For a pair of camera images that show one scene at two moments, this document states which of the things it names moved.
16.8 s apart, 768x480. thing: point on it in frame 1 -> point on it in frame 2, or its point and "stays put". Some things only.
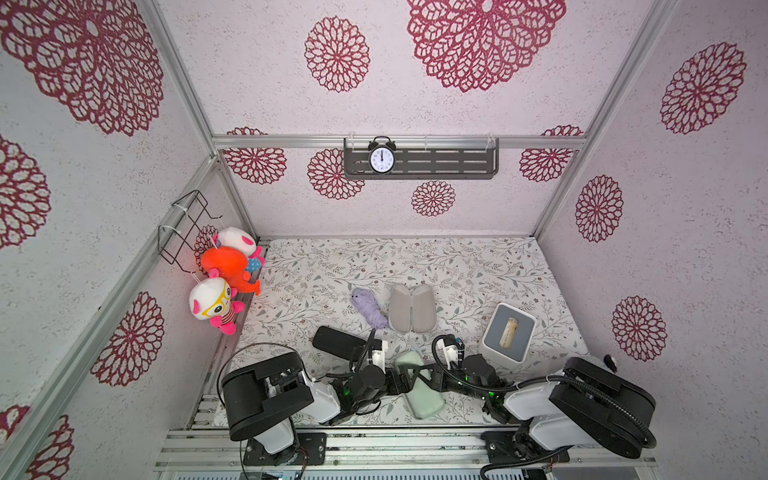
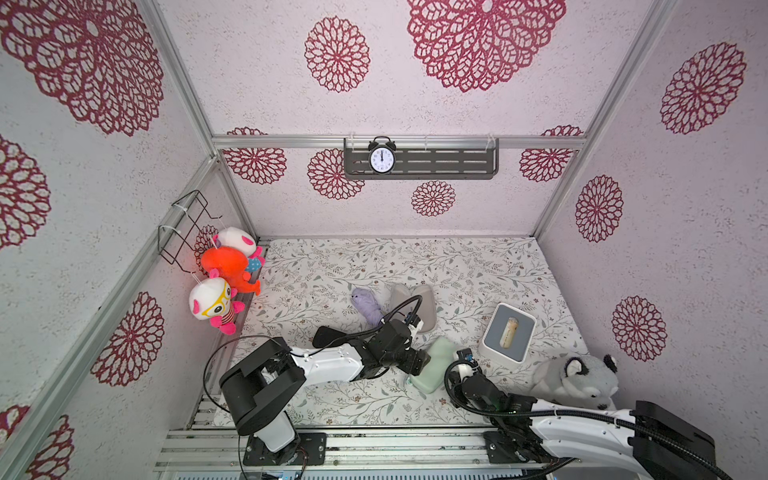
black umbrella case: (340, 344) stays put
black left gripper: (406, 384) -> (417, 361)
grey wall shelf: (426, 159) stays put
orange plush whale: (229, 265) stays put
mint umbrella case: (425, 400) -> (438, 368)
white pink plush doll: (242, 243) stays put
